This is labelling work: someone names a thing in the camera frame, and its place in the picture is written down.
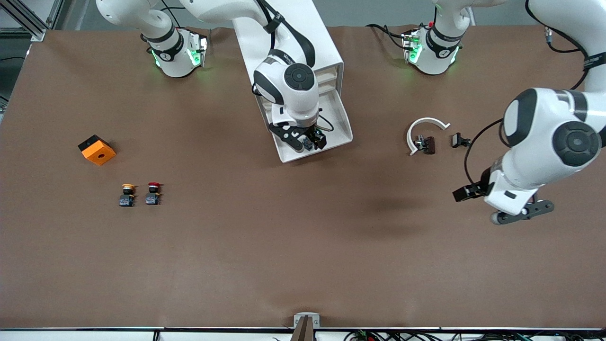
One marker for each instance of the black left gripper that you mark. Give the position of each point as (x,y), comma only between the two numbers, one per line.
(479,188)

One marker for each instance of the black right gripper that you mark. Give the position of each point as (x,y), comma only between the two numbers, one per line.
(316,137)

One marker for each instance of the green push button switch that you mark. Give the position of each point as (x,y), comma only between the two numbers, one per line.
(308,144)

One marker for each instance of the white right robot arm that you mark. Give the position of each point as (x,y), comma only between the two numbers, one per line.
(289,90)

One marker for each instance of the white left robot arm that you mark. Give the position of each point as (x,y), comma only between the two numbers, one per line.
(544,123)

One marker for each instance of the small black clip part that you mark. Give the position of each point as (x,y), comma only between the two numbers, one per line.
(457,140)

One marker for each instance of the dark brown connector block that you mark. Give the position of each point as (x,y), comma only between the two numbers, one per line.
(429,145)

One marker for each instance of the brown table cover mat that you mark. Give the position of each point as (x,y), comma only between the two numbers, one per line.
(303,237)

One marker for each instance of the red push button switch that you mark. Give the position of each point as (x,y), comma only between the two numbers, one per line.
(153,194)

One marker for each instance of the grey metal bracket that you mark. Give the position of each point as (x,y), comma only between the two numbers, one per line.
(316,321)

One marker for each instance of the yellow push button switch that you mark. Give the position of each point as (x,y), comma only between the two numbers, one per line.
(127,195)

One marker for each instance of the orange button enclosure box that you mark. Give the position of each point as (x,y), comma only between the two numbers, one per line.
(98,152)

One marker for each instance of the white table edge rail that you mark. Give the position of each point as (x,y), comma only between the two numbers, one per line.
(94,336)

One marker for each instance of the aluminium frame profile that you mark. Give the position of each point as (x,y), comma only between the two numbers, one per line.
(37,34)

